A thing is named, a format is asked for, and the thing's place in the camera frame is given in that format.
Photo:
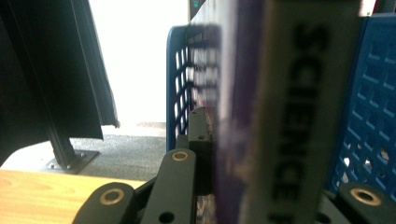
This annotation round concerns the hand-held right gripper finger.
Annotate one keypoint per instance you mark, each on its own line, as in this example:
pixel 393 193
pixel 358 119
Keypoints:
pixel 200 155

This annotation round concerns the purple magazine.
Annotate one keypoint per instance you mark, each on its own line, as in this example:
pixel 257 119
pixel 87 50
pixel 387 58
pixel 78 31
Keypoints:
pixel 264 124

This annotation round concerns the blue plastic file rack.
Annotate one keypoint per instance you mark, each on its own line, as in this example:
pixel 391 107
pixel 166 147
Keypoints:
pixel 370 109

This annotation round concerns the dark monitor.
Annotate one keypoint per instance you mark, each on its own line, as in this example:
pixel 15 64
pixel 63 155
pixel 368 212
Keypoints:
pixel 195 6

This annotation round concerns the black curtain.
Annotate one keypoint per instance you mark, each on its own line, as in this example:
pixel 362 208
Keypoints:
pixel 37 77

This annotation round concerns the black metal stand with base plate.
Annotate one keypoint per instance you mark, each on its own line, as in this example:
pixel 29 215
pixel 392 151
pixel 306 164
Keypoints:
pixel 63 155

